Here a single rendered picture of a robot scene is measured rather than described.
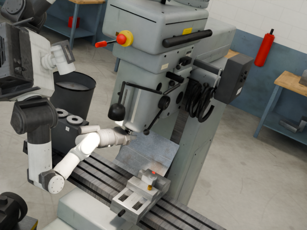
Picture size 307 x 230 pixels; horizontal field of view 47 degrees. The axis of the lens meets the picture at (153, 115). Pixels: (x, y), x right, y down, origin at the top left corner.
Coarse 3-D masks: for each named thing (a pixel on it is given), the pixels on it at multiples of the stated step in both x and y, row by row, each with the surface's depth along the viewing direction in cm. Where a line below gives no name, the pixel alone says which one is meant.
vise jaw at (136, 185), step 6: (132, 180) 174; (138, 180) 175; (126, 186) 174; (132, 186) 172; (138, 186) 171; (144, 186) 172; (138, 192) 172; (144, 192) 170; (150, 192) 170; (156, 192) 171; (150, 198) 169
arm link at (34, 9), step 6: (30, 0) 138; (36, 0) 138; (42, 0) 138; (30, 6) 137; (36, 6) 138; (42, 6) 139; (48, 6) 142; (30, 12) 138; (36, 12) 140; (42, 12) 142; (24, 18) 138; (36, 18) 142; (42, 18) 145; (36, 24) 145
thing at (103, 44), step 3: (99, 42) 137; (102, 42) 138; (105, 42) 140; (108, 42) 142; (111, 42) 144; (114, 42) 146; (117, 42) 148; (96, 45) 137; (99, 45) 137; (102, 45) 138; (105, 45) 140
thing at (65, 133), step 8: (64, 112) 198; (64, 120) 193; (72, 120) 192; (80, 120) 194; (56, 128) 193; (64, 128) 191; (72, 128) 189; (56, 136) 195; (64, 136) 193; (72, 136) 191; (56, 144) 197; (64, 144) 195; (72, 144) 193; (64, 152) 197
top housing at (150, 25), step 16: (112, 0) 133; (128, 0) 132; (144, 0) 141; (160, 0) 151; (112, 16) 135; (128, 16) 131; (144, 16) 128; (160, 16) 125; (176, 16) 134; (192, 16) 146; (112, 32) 137; (144, 32) 130; (160, 32) 128; (176, 32) 139; (192, 32) 154; (144, 48) 132; (160, 48) 133; (176, 48) 148
